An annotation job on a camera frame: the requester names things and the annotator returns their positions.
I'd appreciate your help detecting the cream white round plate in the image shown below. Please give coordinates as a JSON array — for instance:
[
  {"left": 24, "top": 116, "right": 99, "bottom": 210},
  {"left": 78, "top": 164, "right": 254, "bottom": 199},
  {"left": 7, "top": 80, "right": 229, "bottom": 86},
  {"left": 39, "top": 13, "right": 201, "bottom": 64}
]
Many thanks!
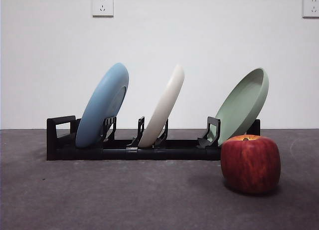
[{"left": 138, "top": 64, "right": 185, "bottom": 148}]

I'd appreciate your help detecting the red apple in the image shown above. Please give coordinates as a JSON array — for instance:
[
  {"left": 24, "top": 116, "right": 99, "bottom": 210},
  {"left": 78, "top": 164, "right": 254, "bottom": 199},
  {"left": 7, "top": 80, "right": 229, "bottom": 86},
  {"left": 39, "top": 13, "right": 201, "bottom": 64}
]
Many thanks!
[{"left": 220, "top": 134, "right": 282, "bottom": 195}]

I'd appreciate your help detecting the black plastic plate rack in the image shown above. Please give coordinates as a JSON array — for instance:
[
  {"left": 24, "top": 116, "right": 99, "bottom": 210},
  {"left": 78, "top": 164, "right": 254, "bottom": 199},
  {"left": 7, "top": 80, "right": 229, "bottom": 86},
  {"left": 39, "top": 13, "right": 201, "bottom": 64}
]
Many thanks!
[{"left": 46, "top": 115, "right": 261, "bottom": 162}]

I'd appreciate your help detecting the blue round plate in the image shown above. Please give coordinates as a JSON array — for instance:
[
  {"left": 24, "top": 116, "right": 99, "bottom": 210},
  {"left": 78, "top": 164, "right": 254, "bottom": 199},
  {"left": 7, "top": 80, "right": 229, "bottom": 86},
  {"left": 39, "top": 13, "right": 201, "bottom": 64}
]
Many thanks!
[{"left": 75, "top": 62, "right": 130, "bottom": 149}]

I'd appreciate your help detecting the pale green round plate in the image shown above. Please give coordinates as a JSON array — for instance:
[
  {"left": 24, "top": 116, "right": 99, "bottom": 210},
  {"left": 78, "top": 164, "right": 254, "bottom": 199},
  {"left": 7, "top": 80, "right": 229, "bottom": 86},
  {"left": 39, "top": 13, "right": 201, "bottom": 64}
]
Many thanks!
[{"left": 214, "top": 67, "right": 270, "bottom": 148}]

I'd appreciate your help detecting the white wall socket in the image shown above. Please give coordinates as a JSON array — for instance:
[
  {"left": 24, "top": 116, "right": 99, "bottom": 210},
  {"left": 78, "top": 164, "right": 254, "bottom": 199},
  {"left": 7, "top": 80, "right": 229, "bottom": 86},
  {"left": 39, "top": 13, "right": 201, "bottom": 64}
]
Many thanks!
[
  {"left": 302, "top": 0, "right": 319, "bottom": 18},
  {"left": 92, "top": 0, "right": 114, "bottom": 17}
]

